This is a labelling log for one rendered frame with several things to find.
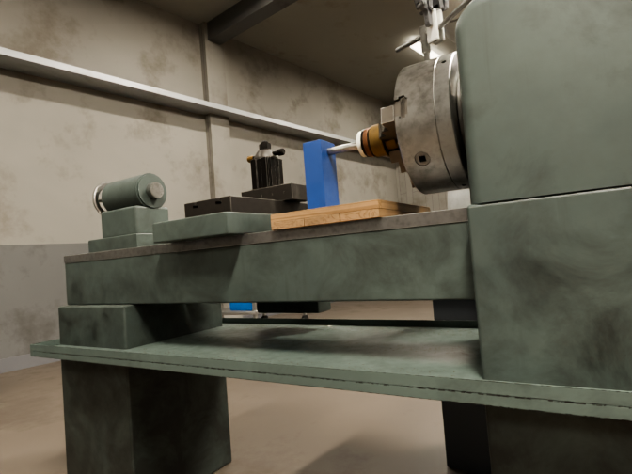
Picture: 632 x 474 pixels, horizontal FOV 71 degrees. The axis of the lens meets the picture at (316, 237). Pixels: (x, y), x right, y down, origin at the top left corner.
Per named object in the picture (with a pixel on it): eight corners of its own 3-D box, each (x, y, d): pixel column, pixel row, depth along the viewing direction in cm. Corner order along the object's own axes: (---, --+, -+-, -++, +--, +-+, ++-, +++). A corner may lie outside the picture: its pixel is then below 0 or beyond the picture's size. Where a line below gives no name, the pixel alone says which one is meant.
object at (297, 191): (310, 200, 144) (308, 185, 144) (292, 198, 135) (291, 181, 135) (260, 208, 155) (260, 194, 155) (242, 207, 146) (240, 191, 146)
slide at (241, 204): (317, 216, 154) (316, 204, 154) (231, 212, 118) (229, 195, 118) (276, 222, 164) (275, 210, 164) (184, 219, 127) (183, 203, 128)
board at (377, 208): (431, 221, 128) (430, 207, 128) (379, 216, 97) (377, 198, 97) (339, 230, 144) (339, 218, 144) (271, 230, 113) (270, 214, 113)
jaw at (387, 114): (425, 115, 107) (407, 95, 97) (426, 134, 106) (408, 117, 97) (383, 125, 113) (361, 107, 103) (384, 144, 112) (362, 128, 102)
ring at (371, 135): (403, 122, 118) (371, 130, 123) (389, 114, 110) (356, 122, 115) (406, 156, 118) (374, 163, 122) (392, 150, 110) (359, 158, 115)
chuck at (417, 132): (476, 187, 121) (462, 70, 119) (444, 192, 94) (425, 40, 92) (443, 192, 125) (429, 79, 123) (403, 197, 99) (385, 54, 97)
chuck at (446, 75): (490, 184, 119) (476, 66, 117) (461, 189, 92) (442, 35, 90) (476, 187, 121) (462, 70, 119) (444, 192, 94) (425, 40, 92)
